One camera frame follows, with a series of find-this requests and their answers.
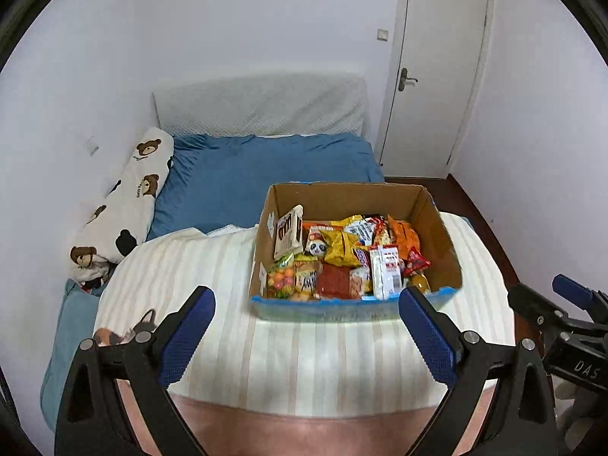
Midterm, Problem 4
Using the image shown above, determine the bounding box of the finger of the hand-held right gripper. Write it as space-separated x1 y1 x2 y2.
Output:
552 274 608 326
508 283 573 338

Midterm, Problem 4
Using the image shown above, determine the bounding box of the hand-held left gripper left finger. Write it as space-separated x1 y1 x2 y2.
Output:
54 286 217 456

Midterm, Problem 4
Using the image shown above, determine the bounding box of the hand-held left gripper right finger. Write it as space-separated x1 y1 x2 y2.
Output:
398 286 556 456

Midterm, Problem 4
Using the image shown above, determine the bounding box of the blue printed cardboard box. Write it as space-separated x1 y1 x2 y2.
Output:
249 181 464 321

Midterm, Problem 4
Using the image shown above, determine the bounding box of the orange snack bag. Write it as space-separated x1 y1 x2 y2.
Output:
387 215 421 260

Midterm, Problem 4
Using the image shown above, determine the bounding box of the white chocolate stick snack box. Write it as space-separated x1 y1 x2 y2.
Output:
274 205 305 261

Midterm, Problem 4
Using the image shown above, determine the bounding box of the person's right hand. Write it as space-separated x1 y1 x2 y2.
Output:
555 379 608 442

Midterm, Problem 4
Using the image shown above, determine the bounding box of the white red snack packet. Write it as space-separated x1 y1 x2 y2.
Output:
369 244 404 300

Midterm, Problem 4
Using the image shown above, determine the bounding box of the orange cracker packet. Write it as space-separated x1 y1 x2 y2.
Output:
350 268 372 295

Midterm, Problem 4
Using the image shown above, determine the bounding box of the green fruit candy bag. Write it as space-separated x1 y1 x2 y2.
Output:
266 254 296 300

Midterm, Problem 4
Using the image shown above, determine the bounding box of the red flat snack packet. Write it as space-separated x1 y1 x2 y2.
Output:
316 266 353 299

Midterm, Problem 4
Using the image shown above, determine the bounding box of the light blue cushion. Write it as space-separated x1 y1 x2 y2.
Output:
40 278 110 438

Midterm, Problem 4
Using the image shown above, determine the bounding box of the cream striped blanket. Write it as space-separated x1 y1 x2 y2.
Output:
95 211 518 419

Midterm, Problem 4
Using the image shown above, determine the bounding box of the white blue striped snack packet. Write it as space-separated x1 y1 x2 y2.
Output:
347 217 385 248

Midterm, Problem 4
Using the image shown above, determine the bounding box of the large yellow snack bag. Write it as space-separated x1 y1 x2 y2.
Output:
319 228 363 268

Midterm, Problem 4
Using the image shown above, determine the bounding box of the orange label snack packet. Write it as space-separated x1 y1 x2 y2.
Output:
294 260 319 296

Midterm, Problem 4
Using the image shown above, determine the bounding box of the bear print pillow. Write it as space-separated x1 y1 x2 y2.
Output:
70 127 175 290

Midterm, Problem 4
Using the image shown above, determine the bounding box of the blue bedsheet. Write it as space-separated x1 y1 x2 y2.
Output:
147 133 385 243

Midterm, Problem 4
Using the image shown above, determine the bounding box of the white padded headboard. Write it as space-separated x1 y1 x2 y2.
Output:
152 73 371 138

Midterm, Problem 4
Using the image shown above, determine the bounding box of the white door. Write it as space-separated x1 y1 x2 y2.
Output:
375 0 495 179

